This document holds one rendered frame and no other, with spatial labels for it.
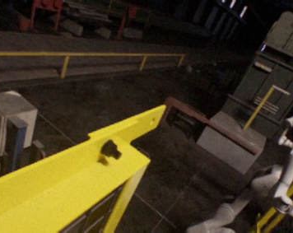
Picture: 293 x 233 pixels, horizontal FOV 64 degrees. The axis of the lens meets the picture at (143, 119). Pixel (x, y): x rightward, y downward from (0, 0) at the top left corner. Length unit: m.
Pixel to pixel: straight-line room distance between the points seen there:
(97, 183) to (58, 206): 0.06
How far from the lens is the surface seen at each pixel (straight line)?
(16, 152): 1.97
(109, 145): 0.32
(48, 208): 0.27
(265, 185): 2.08
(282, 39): 4.98
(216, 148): 4.56
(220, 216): 2.31
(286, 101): 4.99
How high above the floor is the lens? 2.02
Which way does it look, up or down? 26 degrees down
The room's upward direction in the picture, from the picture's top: 24 degrees clockwise
